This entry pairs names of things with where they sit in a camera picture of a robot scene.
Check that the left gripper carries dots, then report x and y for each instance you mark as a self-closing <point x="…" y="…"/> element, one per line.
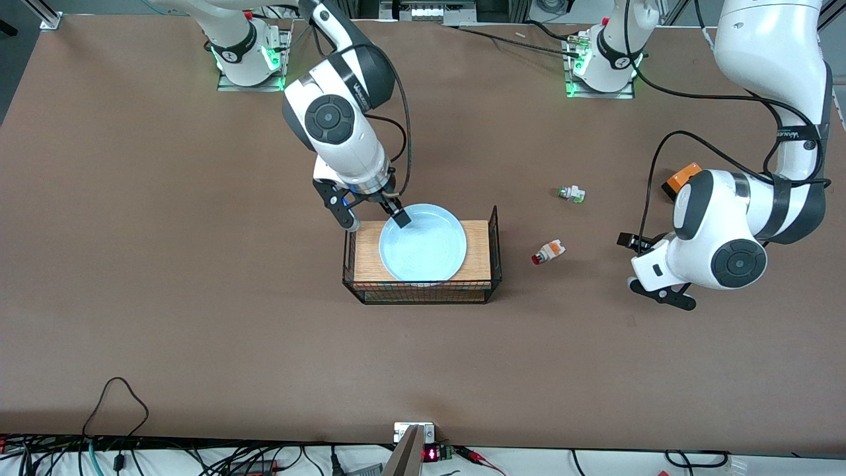
<point x="636" y="242"/>

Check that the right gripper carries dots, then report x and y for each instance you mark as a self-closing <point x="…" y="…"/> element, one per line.
<point x="377" y="197"/>

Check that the light blue plate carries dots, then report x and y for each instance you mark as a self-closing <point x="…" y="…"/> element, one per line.
<point x="423" y="251"/>

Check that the red push button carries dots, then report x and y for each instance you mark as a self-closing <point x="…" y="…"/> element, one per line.
<point x="552" y="250"/>

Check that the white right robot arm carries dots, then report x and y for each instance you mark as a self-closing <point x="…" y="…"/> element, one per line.
<point x="330" y="119"/>

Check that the orange button box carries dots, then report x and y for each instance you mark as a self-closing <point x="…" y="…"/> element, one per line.
<point x="681" y="177"/>

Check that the green push button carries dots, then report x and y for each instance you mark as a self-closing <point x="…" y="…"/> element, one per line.
<point x="574" y="194"/>

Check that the wooden board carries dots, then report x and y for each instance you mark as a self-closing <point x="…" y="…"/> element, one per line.
<point x="367" y="258"/>

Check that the white power strip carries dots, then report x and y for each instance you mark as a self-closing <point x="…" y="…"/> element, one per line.
<point x="439" y="11"/>

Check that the red digit display module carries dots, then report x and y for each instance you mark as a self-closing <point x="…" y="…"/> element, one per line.
<point x="431" y="454"/>

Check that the red clip leads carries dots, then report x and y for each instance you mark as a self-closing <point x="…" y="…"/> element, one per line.
<point x="476" y="455"/>

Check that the black power adapter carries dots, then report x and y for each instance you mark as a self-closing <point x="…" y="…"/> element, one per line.
<point x="254" y="468"/>

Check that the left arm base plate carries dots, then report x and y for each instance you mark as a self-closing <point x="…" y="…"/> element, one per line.
<point x="624" y="94"/>

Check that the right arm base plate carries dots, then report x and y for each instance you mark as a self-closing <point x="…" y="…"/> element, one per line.
<point x="231" y="86"/>

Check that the white mount bracket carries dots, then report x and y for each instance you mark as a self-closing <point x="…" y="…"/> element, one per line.
<point x="400" y="433"/>

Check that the aluminium frame profile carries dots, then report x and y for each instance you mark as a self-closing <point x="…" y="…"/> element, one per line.
<point x="51" y="16"/>

